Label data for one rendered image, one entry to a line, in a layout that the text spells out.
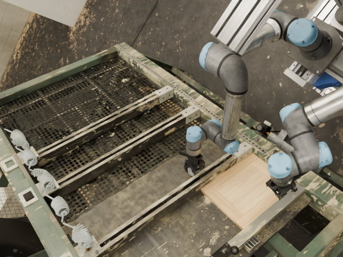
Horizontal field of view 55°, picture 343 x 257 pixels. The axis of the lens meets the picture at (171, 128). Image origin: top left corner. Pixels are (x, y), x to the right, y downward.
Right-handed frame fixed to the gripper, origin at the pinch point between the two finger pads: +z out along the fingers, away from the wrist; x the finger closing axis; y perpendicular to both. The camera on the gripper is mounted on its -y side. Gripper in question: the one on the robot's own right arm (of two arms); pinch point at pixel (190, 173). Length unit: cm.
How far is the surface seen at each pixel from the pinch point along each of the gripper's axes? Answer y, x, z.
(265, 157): 20.3, 38.2, -2.8
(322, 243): 71, 18, -4
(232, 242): 44.6, -12.8, -2.4
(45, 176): -34, -66, -18
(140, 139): -35.7, -9.1, -4.1
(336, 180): 45, 96, 42
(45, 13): -370, 53, 54
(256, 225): 45.5, 2.6, -2.5
